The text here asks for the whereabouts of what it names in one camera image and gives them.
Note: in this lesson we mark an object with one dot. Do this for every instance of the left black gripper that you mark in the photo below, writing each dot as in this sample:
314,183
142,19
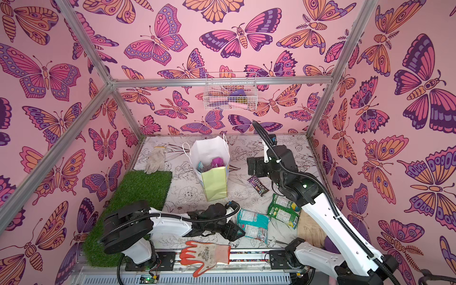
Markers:
230,227

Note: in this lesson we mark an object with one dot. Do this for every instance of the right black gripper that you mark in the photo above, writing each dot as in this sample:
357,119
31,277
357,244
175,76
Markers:
255,166

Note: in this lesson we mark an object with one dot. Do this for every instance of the brown M&M's candy packet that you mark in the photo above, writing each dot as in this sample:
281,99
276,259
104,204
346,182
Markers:
258,186

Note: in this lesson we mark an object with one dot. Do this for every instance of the purple grape candy bag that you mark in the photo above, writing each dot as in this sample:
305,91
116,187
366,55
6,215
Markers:
217,162

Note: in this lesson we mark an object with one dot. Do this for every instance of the green snack packet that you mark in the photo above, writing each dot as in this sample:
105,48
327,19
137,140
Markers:
284,211

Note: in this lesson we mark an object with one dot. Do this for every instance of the teal Fox's candy bag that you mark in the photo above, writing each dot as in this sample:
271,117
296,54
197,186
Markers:
201,167

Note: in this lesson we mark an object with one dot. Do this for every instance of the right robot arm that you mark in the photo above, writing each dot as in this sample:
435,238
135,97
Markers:
358,262

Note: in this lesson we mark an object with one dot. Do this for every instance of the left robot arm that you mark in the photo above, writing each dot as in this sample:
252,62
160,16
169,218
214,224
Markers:
124,230

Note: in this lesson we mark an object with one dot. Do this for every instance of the white paper gift bag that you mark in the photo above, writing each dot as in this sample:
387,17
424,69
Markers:
210,161

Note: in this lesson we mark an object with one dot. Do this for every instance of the red and white work glove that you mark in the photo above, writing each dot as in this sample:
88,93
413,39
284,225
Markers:
207,255

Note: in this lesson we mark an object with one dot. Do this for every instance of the pink roll in basket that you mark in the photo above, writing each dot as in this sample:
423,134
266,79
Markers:
242,106

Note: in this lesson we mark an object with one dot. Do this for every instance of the purple item in basket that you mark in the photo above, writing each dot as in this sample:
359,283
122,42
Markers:
238,93

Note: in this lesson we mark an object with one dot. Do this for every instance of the purple round object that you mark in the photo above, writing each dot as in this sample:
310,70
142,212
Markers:
330,246

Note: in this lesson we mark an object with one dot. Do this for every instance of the white knit work glove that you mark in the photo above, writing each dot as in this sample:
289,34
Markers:
156,160

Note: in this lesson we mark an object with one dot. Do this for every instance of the white wire basket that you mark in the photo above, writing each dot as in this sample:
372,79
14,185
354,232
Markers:
229,90

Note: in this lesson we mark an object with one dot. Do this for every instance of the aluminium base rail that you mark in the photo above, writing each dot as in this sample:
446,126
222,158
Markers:
261,266

